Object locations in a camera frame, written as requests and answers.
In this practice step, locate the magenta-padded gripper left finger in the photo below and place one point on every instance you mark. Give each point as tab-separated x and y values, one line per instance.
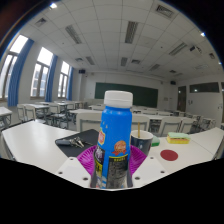
75	170

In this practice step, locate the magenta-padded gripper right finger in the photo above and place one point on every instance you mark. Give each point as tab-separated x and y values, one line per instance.
146	170

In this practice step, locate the blue drink bottle white cap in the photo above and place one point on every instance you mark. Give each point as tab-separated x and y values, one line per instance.
115	133

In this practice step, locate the flat round red coaster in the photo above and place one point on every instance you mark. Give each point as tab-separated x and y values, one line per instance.
169	155

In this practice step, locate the dark blue mug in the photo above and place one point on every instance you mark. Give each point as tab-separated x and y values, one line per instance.
141	143

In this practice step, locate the bunch of keys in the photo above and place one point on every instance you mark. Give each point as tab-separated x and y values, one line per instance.
75	142

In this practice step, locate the black mat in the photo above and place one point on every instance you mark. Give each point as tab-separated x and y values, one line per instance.
88	136

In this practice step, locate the thin wooden stick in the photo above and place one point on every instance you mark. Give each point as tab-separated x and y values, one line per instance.
139	128

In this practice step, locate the yellow and green sponge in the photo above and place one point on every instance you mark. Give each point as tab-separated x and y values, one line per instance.
178	138

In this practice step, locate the group of classroom chairs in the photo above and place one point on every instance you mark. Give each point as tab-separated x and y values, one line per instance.
88	121

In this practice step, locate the group of classroom desks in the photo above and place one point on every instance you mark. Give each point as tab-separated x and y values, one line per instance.
83	111

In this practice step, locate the green chalkboard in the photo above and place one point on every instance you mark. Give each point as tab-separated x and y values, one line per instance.
146	95

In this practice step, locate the dark door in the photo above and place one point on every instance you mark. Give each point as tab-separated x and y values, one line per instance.
182	99

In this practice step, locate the dark transom window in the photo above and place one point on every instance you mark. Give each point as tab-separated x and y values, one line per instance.
204	87

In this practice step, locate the group of tall windows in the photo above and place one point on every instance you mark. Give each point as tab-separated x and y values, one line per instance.
41	75

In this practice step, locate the group of blue curtains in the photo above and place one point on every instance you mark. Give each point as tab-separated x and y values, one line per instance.
18	76

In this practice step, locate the group of ceiling lights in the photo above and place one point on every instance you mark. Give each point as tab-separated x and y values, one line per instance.
130	31

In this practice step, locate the black wall speaker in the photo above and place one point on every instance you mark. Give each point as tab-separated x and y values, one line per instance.
82	71
173	82

